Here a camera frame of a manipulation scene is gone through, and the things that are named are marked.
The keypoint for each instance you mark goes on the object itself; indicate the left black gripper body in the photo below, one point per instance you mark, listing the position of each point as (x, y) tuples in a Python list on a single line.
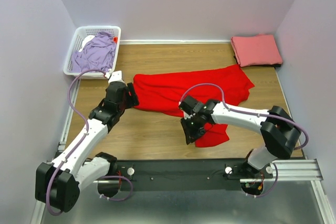
[(127, 104)]

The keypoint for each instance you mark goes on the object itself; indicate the aluminium frame rail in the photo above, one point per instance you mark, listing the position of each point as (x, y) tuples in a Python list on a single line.
[(282, 170)]

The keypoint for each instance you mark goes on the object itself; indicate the folded pink t shirt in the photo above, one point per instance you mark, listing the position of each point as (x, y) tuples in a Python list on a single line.
[(254, 50)]

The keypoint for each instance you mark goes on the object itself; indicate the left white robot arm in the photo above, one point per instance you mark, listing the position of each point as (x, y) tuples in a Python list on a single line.
[(58, 184)]

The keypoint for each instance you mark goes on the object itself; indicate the white plastic laundry basket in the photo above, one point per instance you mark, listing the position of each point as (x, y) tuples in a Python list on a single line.
[(79, 35)]

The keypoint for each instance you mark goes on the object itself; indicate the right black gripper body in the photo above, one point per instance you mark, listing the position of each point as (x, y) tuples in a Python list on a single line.
[(197, 127)]

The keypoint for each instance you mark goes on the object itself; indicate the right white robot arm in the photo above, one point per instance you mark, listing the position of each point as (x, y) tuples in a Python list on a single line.
[(279, 132)]

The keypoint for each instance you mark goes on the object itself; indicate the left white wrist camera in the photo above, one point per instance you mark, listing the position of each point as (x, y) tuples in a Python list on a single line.
[(115, 76)]

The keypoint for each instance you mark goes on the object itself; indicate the red t shirt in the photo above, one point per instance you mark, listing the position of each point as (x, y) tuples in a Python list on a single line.
[(162, 92)]

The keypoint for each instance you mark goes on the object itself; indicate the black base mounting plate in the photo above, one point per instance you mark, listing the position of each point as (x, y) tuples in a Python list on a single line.
[(182, 175)]

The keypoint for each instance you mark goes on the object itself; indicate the purple t shirt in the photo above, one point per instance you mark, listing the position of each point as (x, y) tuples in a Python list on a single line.
[(98, 54)]

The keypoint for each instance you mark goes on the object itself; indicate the white garment in basket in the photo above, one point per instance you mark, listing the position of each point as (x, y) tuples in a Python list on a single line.
[(85, 41)]

